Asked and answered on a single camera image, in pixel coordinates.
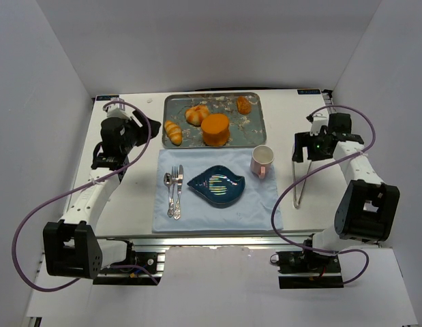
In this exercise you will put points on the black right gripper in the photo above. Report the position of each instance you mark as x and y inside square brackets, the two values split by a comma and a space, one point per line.
[303, 152]

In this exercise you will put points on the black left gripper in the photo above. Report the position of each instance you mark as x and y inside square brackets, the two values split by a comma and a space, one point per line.
[139, 123]

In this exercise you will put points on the silver metal tongs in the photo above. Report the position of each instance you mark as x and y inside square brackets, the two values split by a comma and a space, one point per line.
[299, 170]

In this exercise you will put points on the orange cylindrical cake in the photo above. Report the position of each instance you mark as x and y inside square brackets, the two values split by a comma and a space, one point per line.
[215, 130]

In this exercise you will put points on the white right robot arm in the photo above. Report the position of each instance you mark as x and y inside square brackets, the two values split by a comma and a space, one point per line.
[368, 206]

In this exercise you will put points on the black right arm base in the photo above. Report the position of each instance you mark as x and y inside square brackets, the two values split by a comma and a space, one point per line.
[307, 270]

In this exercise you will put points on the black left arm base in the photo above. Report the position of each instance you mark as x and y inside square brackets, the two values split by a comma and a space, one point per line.
[123, 265]

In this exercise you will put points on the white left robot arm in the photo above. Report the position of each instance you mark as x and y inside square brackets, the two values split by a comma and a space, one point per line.
[71, 247]

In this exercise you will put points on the striped long bread roll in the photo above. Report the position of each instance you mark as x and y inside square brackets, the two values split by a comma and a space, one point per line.
[174, 132]

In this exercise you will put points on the round knotted bread bun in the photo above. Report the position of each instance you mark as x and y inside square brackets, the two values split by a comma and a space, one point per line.
[196, 114]

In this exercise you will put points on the pink ceramic mug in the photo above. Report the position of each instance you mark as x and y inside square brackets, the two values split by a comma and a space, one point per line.
[261, 160]

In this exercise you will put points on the floral metal tray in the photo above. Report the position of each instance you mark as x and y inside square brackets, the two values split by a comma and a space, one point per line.
[246, 130]

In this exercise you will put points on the silver spoon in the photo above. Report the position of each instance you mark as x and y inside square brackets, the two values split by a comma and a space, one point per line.
[168, 183]

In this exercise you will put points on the silver fork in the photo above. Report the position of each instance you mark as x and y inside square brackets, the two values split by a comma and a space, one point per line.
[175, 175]

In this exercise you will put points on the light blue cloth placemat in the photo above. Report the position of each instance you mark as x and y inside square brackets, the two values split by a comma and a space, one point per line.
[254, 211]

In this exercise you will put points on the small brown pastry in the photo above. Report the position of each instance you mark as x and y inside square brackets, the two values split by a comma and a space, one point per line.
[243, 105]

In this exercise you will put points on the dark blue leaf plate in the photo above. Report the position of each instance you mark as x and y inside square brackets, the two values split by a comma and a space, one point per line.
[218, 185]

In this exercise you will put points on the silver table knife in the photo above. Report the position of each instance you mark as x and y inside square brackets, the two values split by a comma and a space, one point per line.
[177, 214]

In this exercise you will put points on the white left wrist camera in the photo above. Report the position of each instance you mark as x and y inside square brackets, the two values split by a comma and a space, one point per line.
[117, 109]

